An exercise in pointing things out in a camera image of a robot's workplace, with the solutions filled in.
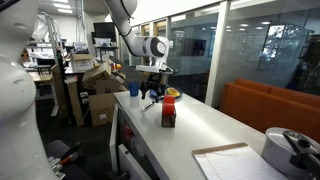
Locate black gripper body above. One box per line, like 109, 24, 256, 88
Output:
142, 73, 165, 92

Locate black and white marker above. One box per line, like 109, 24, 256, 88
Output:
141, 101, 155, 112

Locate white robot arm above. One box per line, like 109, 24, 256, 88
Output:
0, 0, 169, 180

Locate blue plastic cup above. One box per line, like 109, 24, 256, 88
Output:
129, 82, 139, 97

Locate blue round plate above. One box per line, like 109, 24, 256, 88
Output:
149, 86, 183, 99

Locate yellow toy corn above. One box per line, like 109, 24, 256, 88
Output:
166, 87, 181, 97

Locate red tape dispenser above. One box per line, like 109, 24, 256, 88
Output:
162, 95, 176, 128

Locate stacked cardboard boxes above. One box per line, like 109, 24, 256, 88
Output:
65, 61, 126, 126

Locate white notepad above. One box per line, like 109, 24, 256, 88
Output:
192, 142, 287, 180

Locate orange sofa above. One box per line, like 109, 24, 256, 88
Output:
219, 78, 320, 142

